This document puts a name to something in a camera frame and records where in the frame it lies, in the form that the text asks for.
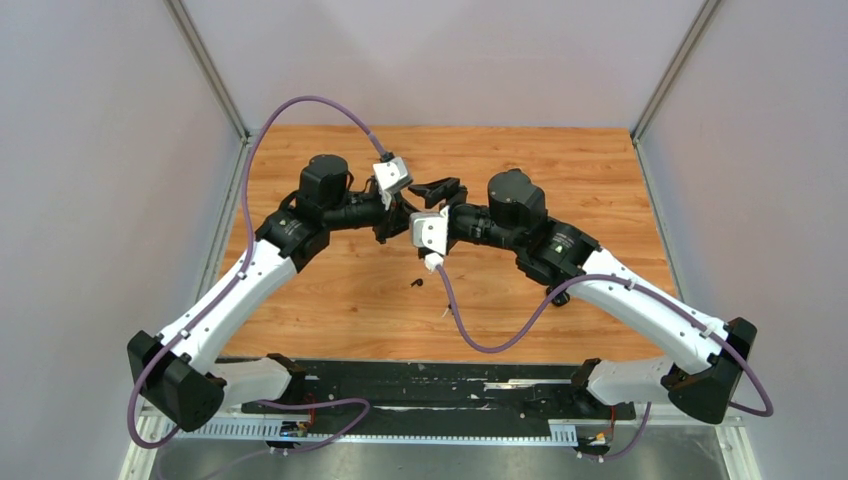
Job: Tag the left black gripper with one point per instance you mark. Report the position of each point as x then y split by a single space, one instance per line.
394 220

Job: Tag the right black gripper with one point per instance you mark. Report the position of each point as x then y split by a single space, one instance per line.
436 192

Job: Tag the black earbud charging case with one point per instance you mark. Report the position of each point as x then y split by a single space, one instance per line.
559 300

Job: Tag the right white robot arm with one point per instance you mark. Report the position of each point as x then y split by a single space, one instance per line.
703 357

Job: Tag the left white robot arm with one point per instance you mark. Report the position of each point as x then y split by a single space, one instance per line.
178 369

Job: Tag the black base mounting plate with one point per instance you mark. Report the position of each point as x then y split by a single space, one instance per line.
446 398

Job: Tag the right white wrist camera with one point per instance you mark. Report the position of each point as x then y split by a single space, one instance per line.
430 232

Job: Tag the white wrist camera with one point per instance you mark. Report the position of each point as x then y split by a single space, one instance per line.
430 232
392 176

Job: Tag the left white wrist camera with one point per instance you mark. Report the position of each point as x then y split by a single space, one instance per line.
392 176

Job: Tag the slotted cable duct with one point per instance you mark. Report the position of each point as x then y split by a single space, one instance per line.
277 428

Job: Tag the left aluminium frame post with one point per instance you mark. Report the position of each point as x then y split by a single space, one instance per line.
199 51

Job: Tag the aluminium frame post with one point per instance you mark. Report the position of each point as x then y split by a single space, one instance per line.
199 51
692 37

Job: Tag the right aluminium frame post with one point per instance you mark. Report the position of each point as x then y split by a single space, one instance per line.
692 37

